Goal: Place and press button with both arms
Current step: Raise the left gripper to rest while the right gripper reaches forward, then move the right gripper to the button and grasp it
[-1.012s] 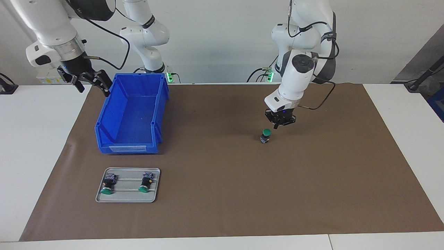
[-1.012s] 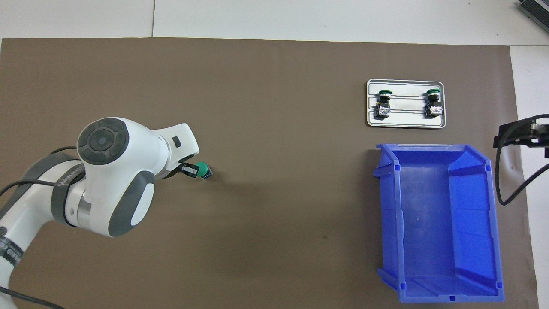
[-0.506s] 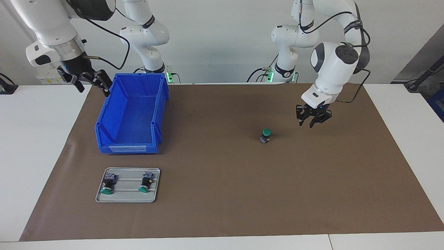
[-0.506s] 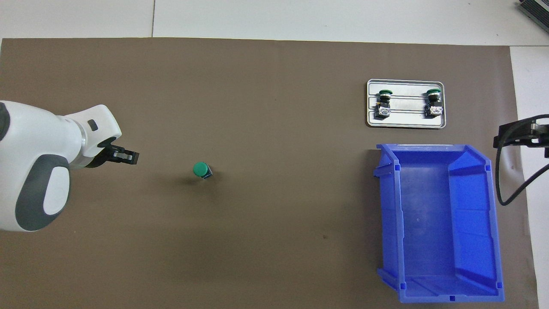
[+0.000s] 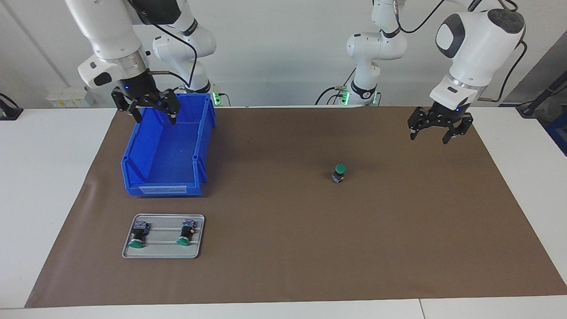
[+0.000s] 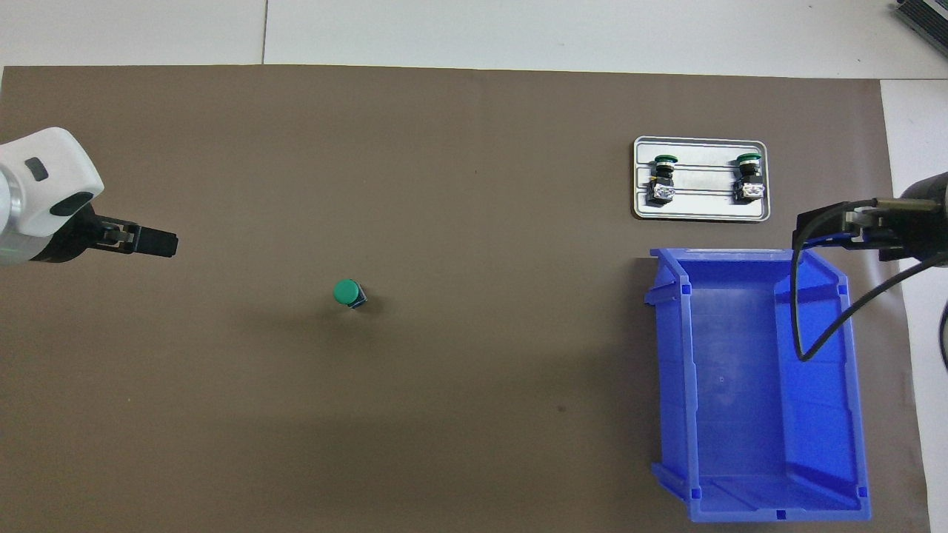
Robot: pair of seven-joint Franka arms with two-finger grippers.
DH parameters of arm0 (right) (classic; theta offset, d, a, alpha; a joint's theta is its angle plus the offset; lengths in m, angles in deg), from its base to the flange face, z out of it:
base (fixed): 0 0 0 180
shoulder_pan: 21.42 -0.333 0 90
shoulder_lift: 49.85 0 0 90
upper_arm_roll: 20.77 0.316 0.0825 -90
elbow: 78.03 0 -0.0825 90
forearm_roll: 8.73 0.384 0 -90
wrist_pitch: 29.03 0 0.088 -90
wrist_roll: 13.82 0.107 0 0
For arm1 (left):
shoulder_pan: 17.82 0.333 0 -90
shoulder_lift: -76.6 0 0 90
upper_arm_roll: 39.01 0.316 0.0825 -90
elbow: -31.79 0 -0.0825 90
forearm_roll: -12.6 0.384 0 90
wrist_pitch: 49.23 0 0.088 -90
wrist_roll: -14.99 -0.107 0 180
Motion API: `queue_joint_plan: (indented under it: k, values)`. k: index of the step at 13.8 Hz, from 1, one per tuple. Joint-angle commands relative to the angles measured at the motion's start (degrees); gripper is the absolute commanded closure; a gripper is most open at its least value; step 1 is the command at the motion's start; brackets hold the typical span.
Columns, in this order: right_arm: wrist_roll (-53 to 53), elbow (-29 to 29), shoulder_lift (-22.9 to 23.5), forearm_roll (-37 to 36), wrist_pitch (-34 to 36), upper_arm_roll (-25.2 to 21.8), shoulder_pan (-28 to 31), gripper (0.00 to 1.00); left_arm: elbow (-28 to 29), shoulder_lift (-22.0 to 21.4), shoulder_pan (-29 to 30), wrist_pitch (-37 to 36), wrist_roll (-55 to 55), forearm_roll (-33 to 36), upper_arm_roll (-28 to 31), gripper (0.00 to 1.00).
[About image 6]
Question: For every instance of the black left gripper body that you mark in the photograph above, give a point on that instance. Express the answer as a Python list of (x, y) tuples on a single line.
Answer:
[(70, 240)]

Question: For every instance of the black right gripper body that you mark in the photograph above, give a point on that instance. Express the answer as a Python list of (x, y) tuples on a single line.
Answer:
[(926, 222)]

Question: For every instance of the green push button switch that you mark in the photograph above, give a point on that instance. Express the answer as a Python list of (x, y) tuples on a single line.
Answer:
[(345, 292), (663, 181), (748, 181)]

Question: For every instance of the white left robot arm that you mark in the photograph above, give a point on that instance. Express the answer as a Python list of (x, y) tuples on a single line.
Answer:
[(44, 178)]

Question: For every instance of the grey metal tray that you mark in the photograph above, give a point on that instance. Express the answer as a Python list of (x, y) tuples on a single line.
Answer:
[(703, 207)]

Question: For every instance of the blue plastic storage bin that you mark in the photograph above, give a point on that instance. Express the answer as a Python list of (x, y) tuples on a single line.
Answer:
[(763, 414)]

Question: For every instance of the grey ribbed device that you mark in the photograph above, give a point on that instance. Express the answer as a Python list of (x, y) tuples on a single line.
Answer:
[(929, 18)]

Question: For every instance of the brown table mat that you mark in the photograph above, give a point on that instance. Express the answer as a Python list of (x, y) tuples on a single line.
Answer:
[(481, 148)]

